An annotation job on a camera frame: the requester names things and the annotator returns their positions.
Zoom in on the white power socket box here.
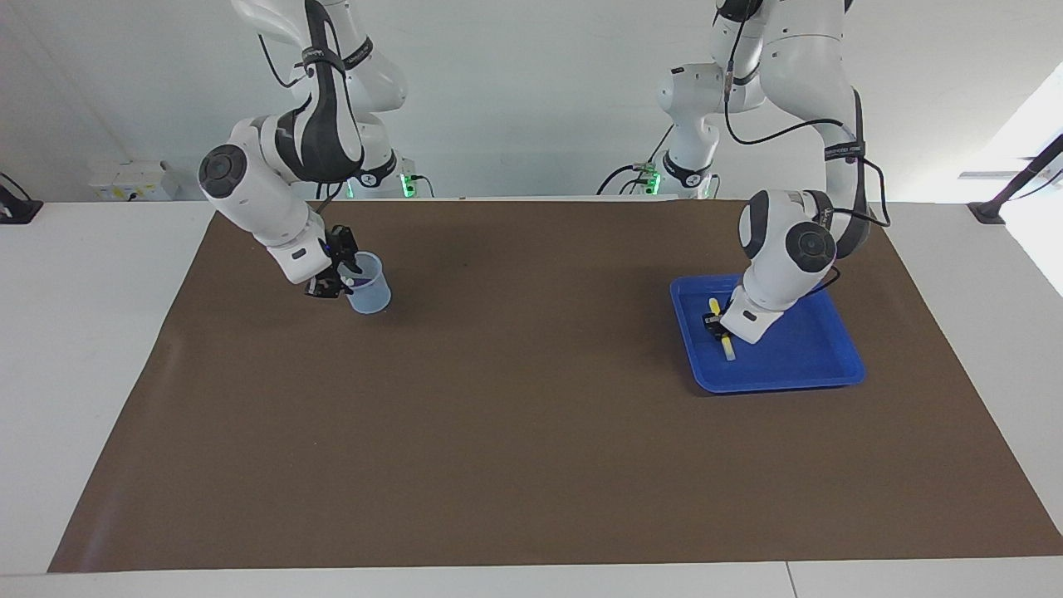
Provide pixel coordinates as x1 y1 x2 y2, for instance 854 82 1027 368
90 160 179 202

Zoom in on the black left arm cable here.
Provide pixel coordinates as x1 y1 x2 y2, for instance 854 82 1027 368
724 12 894 292

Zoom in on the small black stand base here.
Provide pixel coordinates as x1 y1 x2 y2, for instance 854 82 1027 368
0 173 44 225

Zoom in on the black left base cable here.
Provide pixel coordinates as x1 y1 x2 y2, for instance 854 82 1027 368
596 163 657 197

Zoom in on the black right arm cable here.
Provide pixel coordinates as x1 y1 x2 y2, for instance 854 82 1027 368
256 33 345 218

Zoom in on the blue plastic tray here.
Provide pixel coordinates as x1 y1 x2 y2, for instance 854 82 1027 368
669 272 868 395

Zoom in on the brown table mat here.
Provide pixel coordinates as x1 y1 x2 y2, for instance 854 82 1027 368
47 199 1063 574

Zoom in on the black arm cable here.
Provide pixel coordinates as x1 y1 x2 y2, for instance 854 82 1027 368
256 33 345 218
724 12 894 292

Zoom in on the translucent plastic cup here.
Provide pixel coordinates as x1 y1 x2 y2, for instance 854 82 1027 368
343 252 392 316

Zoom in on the black stand with angled pole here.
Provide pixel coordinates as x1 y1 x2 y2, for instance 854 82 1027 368
967 133 1063 225

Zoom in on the yellow highlighter pen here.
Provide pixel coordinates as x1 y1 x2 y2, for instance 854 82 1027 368
708 297 737 362

